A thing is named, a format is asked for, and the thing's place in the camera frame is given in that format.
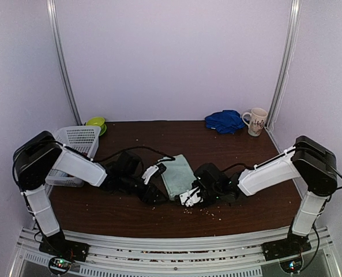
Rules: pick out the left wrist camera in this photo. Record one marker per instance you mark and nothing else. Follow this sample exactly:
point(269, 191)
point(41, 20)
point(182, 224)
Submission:
point(153, 171)

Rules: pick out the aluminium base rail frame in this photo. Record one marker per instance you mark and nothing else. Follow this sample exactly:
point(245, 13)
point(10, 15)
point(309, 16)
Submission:
point(228, 255)

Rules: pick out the blue crumpled cloth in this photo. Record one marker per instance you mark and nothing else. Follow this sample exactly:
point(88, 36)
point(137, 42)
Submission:
point(225, 122)

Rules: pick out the right aluminium corner post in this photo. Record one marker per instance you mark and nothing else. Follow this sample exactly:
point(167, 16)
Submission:
point(288, 52)

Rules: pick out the circuit board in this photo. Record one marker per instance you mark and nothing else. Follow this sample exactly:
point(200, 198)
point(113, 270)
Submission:
point(59, 265)
point(292, 266)

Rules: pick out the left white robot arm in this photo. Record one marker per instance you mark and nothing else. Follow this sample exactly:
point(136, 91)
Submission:
point(35, 163)

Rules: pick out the mint green towel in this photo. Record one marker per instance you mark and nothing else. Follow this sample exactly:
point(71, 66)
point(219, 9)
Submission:
point(178, 176)

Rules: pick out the white plastic perforated basket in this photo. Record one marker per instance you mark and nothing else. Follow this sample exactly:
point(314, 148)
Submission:
point(84, 139)

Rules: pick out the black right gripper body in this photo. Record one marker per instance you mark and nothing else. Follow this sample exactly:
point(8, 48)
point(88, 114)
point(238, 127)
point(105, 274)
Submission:
point(213, 195)

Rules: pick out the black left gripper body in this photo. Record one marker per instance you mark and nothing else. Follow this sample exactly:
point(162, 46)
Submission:
point(127, 180)

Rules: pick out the right circuit board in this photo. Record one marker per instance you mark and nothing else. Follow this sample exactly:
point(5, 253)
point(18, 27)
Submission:
point(292, 266)

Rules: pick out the white printed mug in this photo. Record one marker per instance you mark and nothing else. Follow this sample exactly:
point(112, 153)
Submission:
point(255, 120)

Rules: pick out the aluminium corner post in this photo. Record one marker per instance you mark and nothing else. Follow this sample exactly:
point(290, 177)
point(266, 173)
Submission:
point(52, 14)
point(288, 52)

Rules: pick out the left aluminium corner post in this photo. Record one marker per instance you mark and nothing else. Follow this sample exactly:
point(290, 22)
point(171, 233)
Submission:
point(52, 14)

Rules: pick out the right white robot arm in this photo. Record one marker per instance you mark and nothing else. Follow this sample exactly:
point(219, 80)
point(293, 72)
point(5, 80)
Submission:
point(306, 159)

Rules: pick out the left circuit board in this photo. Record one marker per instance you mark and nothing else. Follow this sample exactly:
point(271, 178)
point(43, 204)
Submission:
point(59, 265)

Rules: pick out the lime green bowl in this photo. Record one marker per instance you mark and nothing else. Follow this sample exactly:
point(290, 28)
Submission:
point(98, 121)

